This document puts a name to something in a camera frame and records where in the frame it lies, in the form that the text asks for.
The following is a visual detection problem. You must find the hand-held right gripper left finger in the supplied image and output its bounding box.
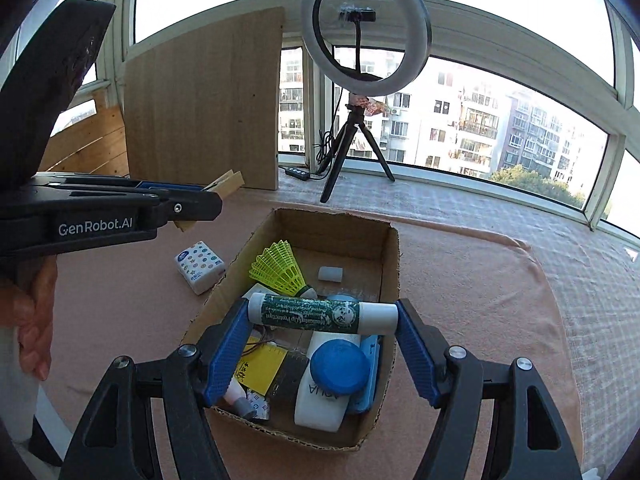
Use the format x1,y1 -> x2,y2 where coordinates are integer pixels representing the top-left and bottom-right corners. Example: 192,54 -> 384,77
59,297 -> 253,480

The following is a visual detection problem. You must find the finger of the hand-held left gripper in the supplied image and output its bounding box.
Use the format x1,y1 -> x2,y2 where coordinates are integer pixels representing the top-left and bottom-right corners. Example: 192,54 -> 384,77
30,174 -> 203,192
65,185 -> 223,226

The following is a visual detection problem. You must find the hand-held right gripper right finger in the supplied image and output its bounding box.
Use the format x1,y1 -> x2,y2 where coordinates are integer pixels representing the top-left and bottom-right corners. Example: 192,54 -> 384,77
395,299 -> 586,480

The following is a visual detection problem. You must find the yellow card scraper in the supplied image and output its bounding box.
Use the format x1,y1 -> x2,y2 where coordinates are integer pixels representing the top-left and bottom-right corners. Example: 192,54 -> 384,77
232,342 -> 311,413

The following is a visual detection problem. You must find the small white bottle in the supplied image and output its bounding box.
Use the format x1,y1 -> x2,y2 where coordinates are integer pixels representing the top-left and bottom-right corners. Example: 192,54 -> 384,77
222,377 -> 257,418

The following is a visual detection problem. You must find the wooden clothespin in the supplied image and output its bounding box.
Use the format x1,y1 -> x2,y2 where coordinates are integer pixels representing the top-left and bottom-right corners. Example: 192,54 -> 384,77
175,170 -> 246,233

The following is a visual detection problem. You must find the blue phone stand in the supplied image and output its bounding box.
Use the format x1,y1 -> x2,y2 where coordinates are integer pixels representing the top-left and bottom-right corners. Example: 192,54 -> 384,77
345,335 -> 383,415

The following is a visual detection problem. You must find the blue round case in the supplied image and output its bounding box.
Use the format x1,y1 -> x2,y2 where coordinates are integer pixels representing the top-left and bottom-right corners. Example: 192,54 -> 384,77
310,339 -> 372,400

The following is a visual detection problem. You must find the yellow shuttlecock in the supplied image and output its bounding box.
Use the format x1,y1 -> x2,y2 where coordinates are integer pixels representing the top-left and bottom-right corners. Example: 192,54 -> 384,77
249,241 -> 318,301

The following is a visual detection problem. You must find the white lip balm tube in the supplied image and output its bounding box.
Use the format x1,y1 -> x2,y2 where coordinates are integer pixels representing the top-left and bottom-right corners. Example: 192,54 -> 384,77
247,292 -> 399,335

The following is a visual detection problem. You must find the cardboard box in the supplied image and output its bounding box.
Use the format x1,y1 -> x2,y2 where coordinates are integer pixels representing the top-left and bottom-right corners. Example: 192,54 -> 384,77
182,207 -> 401,453

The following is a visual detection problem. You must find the person's left hand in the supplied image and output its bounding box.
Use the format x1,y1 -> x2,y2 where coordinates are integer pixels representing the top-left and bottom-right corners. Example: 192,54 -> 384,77
0,255 -> 58,381

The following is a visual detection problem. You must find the wooden slat panel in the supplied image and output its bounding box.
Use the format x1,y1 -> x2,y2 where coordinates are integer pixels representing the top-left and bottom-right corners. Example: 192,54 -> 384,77
37,87 -> 131,178

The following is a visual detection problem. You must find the patterned tissue pack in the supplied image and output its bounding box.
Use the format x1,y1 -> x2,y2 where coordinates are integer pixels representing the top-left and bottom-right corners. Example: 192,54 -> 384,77
174,241 -> 227,296

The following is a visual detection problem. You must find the small patterned packet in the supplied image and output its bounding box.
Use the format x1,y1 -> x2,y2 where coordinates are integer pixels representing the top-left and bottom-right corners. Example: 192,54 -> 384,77
247,392 -> 272,426

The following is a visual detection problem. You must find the large wooden board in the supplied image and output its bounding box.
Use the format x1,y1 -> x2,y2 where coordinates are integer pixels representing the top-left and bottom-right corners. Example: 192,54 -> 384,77
122,6 -> 286,192

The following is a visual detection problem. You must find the white lotion bottle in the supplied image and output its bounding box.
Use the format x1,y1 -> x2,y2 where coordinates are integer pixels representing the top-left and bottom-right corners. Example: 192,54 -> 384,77
294,330 -> 363,432

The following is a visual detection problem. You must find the grey checked cloth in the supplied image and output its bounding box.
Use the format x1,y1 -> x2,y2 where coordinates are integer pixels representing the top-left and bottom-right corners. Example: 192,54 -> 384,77
277,170 -> 640,480

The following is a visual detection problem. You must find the black tripod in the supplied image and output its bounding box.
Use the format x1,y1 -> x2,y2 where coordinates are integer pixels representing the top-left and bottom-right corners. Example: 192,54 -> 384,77
320,92 -> 396,204

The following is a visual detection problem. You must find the white ring light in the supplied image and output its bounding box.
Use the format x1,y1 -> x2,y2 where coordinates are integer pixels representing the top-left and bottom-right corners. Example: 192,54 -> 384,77
300,0 -> 432,97

